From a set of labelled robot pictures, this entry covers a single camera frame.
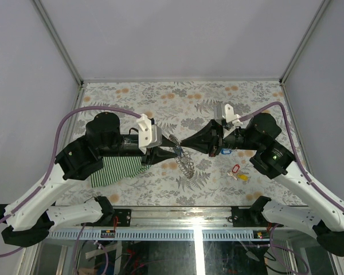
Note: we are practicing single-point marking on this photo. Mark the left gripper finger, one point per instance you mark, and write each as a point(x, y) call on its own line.
point(166, 142)
point(158, 156)

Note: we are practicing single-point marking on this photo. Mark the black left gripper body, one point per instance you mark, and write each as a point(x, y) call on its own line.
point(146, 158)

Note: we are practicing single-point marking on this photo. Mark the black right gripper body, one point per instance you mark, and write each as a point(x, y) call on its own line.
point(218, 143)

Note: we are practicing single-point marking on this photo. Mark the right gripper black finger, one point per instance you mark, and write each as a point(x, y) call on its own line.
point(201, 137)
point(199, 147)

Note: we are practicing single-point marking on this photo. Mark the blue key tag single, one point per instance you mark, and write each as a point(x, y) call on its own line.
point(178, 150)

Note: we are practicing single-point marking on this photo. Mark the blue key tag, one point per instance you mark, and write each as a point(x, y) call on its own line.
point(226, 151)

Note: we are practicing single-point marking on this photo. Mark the metal ring disc with keyrings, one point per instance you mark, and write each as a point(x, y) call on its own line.
point(185, 162)

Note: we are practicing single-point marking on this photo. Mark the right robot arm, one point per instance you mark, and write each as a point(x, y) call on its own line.
point(324, 220)

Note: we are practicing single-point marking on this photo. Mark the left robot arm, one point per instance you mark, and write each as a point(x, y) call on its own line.
point(31, 218)

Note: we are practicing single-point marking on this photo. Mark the green striped cloth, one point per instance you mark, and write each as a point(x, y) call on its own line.
point(117, 168)

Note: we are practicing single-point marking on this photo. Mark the red key tag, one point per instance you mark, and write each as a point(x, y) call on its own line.
point(235, 169)

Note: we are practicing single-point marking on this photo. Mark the floral table mat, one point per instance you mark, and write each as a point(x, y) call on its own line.
point(182, 109)

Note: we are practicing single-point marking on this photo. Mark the yellow key tag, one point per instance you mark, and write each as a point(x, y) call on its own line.
point(243, 177)

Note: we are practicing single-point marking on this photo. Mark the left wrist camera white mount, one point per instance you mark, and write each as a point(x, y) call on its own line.
point(149, 134)

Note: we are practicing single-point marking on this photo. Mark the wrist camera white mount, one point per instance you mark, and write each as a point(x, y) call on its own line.
point(224, 115)
point(149, 134)

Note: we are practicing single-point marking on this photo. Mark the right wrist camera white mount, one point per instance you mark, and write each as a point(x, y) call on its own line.
point(224, 115)

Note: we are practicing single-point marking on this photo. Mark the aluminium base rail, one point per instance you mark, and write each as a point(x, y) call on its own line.
point(154, 223)

